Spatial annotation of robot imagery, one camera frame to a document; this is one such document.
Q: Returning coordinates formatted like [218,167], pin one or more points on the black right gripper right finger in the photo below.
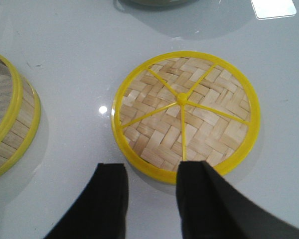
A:
[211,208]

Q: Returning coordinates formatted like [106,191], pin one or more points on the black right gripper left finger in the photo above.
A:
[100,210]

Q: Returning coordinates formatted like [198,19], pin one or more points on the woven bamboo steamer lid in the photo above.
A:
[185,106]

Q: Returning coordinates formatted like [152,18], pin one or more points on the center bamboo steamer tier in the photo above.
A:
[21,120]

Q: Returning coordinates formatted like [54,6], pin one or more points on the grey electric cooking pot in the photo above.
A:
[151,4]

